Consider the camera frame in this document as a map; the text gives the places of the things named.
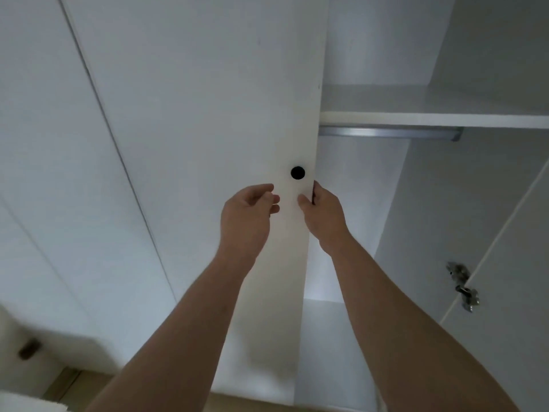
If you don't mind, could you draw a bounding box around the person's left hand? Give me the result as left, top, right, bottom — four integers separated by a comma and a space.
217, 183, 281, 267

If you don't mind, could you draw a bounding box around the person's right hand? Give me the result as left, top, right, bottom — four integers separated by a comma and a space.
297, 180, 355, 258

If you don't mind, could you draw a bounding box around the white wardrobe door with knob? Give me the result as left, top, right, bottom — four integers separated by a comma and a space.
58, 0, 331, 406

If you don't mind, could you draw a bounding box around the person's right forearm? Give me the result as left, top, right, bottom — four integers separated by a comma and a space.
319, 235, 522, 412

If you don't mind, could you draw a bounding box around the person's left forearm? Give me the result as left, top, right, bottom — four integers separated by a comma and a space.
85, 251, 258, 412

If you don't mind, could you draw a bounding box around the white wardrobe shelf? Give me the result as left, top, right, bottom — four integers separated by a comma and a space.
319, 83, 549, 130

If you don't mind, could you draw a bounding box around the white wardrobe body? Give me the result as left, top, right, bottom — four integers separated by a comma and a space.
293, 0, 549, 412

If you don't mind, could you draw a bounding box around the metal door hinge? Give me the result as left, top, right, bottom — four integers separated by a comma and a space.
445, 261, 481, 314

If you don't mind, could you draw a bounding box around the plain white wardrobe door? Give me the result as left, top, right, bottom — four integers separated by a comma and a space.
0, 0, 179, 374

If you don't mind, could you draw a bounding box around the white wardrobe door with hinge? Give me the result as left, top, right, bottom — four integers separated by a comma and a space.
439, 160, 549, 412

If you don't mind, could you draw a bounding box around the low white cabinet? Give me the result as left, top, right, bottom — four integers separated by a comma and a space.
0, 304, 118, 401

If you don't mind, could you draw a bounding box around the silver metal hanging rail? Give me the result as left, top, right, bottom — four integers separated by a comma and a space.
318, 126, 465, 143

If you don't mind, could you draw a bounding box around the small brown cabinet handle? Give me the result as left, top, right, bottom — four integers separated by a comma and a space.
17, 340, 43, 361

